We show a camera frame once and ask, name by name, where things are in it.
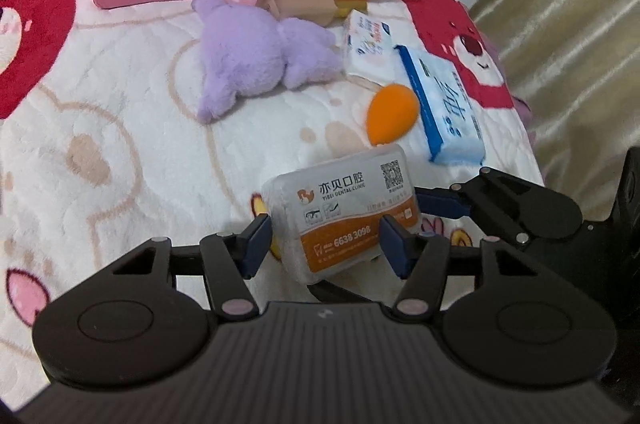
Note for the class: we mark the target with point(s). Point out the purple plush toy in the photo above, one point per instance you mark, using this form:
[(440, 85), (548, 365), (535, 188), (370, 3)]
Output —
[(240, 49)]

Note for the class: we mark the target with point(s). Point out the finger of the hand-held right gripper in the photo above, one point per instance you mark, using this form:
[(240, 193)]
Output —
[(442, 203)]

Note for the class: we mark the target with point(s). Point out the white and orange plastic box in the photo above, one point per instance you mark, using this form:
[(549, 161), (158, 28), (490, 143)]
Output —
[(340, 214)]

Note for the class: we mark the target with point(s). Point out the orange makeup sponge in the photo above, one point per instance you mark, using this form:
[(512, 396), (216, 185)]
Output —
[(390, 114)]

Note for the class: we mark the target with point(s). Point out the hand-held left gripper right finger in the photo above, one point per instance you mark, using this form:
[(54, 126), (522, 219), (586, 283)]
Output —
[(395, 244)]

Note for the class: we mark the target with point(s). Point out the beige curtain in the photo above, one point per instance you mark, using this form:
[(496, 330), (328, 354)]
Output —
[(565, 4)]

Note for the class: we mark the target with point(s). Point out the bear printed blanket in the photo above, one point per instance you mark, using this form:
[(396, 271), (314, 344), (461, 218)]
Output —
[(125, 104)]

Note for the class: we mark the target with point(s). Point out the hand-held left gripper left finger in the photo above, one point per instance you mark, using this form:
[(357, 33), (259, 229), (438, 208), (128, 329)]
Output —
[(257, 241)]

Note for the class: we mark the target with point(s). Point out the blue tissue pack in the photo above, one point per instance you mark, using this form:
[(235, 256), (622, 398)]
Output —
[(445, 104)]

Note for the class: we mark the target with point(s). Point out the small white tissue packet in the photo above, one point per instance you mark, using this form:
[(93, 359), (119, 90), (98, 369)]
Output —
[(367, 44)]

